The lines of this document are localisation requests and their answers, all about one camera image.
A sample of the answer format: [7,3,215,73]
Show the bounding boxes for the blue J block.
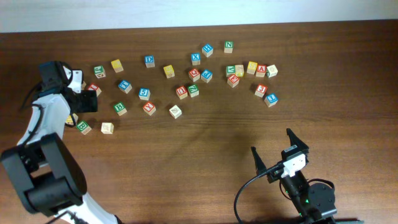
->
[264,94,279,107]

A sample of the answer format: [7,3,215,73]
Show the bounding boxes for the green N block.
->
[224,41,234,54]

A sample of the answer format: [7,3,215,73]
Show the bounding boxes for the blue D block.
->
[144,55,155,68]

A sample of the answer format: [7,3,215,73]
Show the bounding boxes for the plain leaf block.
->
[169,105,182,119]

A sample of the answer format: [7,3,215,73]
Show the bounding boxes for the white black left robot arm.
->
[1,61,120,223]

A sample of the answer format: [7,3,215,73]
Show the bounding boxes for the blue H block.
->
[202,44,214,58]

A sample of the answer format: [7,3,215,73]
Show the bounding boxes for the green V block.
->
[226,65,236,77]

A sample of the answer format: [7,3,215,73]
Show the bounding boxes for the yellow S block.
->
[164,65,175,78]

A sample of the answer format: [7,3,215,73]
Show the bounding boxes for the green Z block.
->
[188,85,200,98]

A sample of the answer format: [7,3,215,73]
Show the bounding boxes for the green B block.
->
[113,101,127,116]

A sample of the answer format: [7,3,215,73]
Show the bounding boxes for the red E block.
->
[227,73,240,88]

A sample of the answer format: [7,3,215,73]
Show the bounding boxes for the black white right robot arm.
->
[251,128,337,223]

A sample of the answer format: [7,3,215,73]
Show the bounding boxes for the green E block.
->
[76,121,91,135]

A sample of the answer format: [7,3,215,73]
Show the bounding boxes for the red 3 block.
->
[254,84,267,98]

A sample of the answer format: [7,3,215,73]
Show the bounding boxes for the blue T block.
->
[118,80,132,94]

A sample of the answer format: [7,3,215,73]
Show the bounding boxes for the plain block yellow side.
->
[234,65,244,77]

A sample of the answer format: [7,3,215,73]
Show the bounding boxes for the plain block green side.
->
[266,65,278,78]

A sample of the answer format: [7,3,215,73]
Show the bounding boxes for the black left camera cable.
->
[19,82,47,147]

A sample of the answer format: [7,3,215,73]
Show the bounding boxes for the plain picture block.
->
[101,123,114,134]

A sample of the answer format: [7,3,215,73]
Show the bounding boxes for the blue P block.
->
[201,69,213,83]

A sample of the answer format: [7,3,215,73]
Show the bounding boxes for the yellow W block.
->
[65,113,78,126]

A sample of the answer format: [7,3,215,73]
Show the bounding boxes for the red I block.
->
[87,83,102,96]

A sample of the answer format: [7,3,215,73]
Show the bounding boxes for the red Y block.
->
[142,101,156,116]

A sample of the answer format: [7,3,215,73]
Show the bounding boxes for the red Q block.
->
[188,68,201,82]

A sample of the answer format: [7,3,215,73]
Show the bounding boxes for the green block with picture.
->
[93,65,106,78]

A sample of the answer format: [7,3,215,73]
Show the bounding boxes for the yellow top block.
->
[111,59,124,73]

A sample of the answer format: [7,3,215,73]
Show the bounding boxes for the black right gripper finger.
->
[286,128,308,152]
[251,146,267,175]

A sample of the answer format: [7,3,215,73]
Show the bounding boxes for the red A block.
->
[255,65,267,77]

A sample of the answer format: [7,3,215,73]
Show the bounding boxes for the blue 5 block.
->
[138,88,150,101]

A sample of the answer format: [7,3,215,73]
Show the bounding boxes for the blue X block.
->
[191,53,201,66]

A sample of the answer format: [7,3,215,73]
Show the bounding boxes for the red U block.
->
[176,86,188,100]

